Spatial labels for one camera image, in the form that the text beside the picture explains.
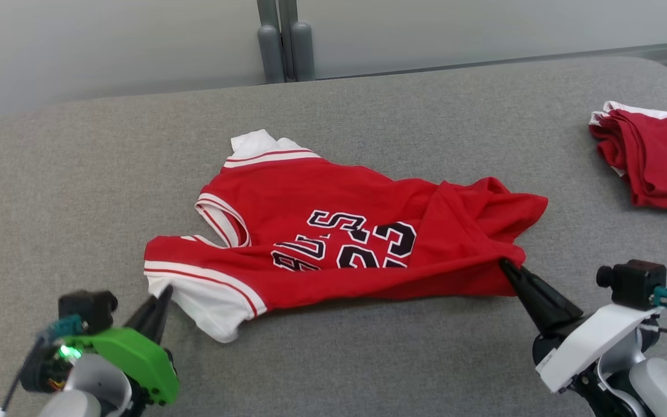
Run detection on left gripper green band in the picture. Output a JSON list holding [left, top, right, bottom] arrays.
[[64, 285, 179, 406]]

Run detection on left arm cable teal plug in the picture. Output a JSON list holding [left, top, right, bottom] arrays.
[[1, 314, 89, 413]]

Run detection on red white Bulls jersey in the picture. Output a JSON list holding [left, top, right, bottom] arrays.
[[144, 129, 548, 343]]

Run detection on red white Bulls shorts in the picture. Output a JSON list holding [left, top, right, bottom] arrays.
[[588, 101, 667, 216]]

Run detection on grey partition post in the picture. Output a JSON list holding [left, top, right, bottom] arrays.
[[278, 0, 316, 82], [257, 0, 285, 84]]

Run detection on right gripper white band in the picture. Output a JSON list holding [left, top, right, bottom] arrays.
[[499, 258, 664, 394]]

